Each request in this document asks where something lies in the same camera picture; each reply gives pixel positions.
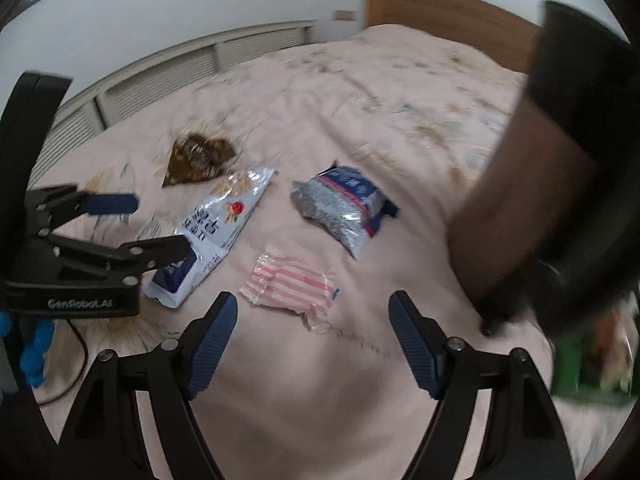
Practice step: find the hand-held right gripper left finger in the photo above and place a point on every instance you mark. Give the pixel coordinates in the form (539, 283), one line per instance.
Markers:
(212, 345)

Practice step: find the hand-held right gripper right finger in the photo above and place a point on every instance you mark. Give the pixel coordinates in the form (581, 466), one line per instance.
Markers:
(415, 345)

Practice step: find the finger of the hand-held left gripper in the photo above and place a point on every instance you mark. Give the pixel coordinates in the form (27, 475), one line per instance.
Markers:
(160, 249)
(112, 203)

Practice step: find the long blue white snack packet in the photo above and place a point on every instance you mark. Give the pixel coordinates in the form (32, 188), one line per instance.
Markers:
(220, 215)

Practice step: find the pink striped snack packet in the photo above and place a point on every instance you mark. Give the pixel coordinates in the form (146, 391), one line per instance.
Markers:
(290, 285)

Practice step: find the green tray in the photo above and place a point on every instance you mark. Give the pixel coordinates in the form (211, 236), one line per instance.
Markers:
(567, 370)

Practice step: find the person's left hand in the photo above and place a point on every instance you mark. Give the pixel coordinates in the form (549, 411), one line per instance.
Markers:
(37, 345)

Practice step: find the brown patterned snack packet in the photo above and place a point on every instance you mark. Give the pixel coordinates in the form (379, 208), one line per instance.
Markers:
(197, 160)

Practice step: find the white louvered cabinet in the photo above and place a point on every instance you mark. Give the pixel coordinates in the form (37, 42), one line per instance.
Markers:
(175, 70)

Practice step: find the grey blue snack packet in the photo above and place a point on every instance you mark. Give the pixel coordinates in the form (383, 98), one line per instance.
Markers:
(340, 200)

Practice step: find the brown black upright box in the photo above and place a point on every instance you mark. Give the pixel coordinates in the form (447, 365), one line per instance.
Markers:
(525, 185)

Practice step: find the wooden headboard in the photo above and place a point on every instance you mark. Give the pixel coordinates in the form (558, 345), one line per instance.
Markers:
(425, 5)

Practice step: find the wall outlet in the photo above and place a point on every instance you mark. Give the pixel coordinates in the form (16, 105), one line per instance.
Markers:
(345, 15)

